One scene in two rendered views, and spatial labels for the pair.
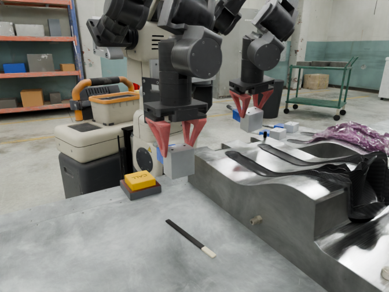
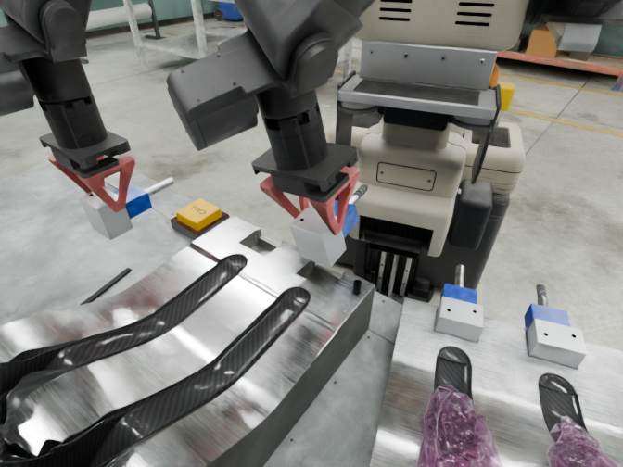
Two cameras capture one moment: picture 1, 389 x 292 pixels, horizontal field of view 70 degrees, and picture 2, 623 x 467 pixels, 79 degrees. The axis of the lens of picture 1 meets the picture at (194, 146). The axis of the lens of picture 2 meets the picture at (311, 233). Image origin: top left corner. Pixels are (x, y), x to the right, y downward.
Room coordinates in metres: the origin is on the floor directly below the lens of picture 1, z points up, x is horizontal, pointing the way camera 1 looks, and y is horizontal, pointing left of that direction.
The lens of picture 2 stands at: (0.59, -0.49, 1.24)
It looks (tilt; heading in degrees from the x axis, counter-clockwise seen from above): 38 degrees down; 68
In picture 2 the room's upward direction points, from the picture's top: straight up
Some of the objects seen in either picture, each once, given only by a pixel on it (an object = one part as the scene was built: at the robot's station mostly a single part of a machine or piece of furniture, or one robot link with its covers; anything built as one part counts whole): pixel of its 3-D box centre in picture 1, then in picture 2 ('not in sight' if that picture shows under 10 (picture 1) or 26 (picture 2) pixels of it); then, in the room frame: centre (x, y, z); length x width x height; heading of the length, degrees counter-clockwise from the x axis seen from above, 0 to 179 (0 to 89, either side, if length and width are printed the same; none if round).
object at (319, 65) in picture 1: (319, 86); not in sight; (4.89, -2.17, 0.50); 0.98 x 0.55 x 1.01; 53
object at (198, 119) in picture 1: (182, 130); (103, 178); (0.51, 0.02, 0.99); 0.07 x 0.07 x 0.09; 31
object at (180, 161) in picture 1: (168, 153); (135, 198); (0.53, 0.05, 0.93); 0.13 x 0.05 x 0.05; 31
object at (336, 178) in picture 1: (300, 159); (158, 349); (0.54, -0.22, 0.92); 0.35 x 0.16 x 0.09; 31
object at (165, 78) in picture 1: (175, 92); (77, 124); (0.50, 0.03, 1.06); 0.10 x 0.07 x 0.07; 121
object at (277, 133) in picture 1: (264, 134); (458, 298); (0.91, -0.24, 0.86); 0.13 x 0.05 x 0.05; 48
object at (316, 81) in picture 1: (315, 81); not in sight; (8.28, -3.56, 0.20); 0.63 x 0.44 x 0.40; 118
